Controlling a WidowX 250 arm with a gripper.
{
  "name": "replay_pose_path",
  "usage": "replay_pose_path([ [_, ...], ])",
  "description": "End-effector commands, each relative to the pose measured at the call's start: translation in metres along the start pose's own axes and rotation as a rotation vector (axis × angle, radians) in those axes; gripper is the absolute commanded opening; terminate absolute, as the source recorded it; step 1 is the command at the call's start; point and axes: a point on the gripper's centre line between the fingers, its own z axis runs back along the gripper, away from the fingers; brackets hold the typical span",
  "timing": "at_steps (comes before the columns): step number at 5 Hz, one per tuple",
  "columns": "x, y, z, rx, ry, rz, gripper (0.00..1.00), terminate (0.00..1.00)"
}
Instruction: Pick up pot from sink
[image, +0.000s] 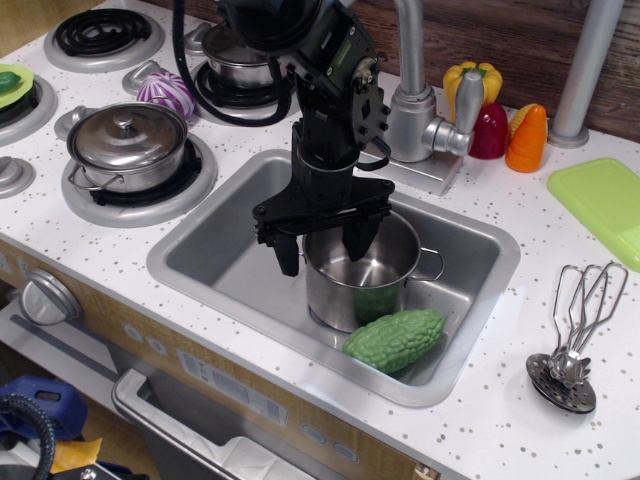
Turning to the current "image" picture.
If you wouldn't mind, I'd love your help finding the black cable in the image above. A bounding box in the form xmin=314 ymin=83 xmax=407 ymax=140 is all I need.
xmin=172 ymin=0 xmax=297 ymax=127

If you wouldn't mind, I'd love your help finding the blue clamp tool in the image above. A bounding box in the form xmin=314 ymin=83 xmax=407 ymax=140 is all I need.
xmin=1 ymin=375 xmax=88 ymax=447

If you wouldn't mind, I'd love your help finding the grey vertical pole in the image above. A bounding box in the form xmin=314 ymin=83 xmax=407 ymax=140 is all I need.
xmin=548 ymin=0 xmax=624 ymax=149

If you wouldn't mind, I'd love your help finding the front right stove burner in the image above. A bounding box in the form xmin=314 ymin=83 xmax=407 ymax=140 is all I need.
xmin=62 ymin=135 xmax=217 ymax=228

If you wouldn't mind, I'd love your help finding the green cutting board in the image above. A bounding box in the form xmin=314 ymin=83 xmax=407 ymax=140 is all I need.
xmin=547 ymin=158 xmax=639 ymax=271

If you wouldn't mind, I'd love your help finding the silver oven door handle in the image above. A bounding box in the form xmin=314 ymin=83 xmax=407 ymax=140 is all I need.
xmin=112 ymin=369 xmax=309 ymax=479

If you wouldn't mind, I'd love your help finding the rear right stove burner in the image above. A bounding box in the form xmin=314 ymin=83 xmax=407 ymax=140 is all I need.
xmin=191 ymin=61 xmax=299 ymax=127

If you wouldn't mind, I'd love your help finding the grey toy sink basin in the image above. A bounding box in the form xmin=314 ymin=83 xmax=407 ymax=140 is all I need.
xmin=147 ymin=149 xmax=520 ymax=407

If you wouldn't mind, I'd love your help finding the lidded steel pot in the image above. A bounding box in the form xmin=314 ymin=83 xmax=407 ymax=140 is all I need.
xmin=67 ymin=102 xmax=188 ymax=194

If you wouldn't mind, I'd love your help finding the green bitter melon toy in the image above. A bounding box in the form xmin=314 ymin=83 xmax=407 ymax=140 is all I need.
xmin=342 ymin=309 xmax=447 ymax=374

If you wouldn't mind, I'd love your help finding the silver toy faucet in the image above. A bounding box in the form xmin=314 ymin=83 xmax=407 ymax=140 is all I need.
xmin=380 ymin=0 xmax=484 ymax=196

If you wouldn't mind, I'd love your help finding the rear left stove burner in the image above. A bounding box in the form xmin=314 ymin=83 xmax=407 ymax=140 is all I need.
xmin=44 ymin=8 xmax=164 ymax=74

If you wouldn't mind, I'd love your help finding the green plate with vegetable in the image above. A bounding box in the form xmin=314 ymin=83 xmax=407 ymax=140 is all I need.
xmin=0 ymin=64 xmax=35 ymax=109

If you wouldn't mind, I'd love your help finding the left edge stove burner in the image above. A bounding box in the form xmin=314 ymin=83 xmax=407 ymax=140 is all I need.
xmin=1 ymin=75 xmax=57 ymax=147

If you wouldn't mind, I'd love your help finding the red pepper toy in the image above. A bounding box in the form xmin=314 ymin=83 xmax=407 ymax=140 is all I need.
xmin=469 ymin=102 xmax=509 ymax=160

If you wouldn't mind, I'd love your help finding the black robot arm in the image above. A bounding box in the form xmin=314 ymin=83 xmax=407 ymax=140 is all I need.
xmin=220 ymin=1 xmax=395 ymax=276

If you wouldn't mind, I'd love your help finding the silver oven knob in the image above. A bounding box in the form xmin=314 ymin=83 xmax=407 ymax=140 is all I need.
xmin=19 ymin=268 xmax=83 ymax=326

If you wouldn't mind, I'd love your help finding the metal slotted spoon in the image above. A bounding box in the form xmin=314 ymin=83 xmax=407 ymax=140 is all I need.
xmin=525 ymin=260 xmax=629 ymax=415

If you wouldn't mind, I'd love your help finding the purple white onion toy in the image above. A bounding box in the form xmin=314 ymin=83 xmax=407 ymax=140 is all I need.
xmin=136 ymin=72 xmax=196 ymax=119

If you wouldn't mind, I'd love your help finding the small steel pot rear burner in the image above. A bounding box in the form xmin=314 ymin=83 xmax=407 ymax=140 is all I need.
xmin=201 ymin=25 xmax=274 ymax=89

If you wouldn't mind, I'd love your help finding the yellow bell pepper toy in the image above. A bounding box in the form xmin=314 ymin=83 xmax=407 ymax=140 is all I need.
xmin=443 ymin=61 xmax=503 ymax=121

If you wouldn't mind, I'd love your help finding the metal toy whisk utensil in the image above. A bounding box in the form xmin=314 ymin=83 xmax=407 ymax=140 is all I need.
xmin=548 ymin=262 xmax=619 ymax=388

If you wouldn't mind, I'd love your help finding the orange carrot toy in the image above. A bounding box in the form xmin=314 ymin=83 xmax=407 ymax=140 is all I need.
xmin=505 ymin=104 xmax=548 ymax=173

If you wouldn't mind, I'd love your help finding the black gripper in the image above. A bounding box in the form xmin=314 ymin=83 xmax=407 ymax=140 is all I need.
xmin=253 ymin=152 xmax=393 ymax=276

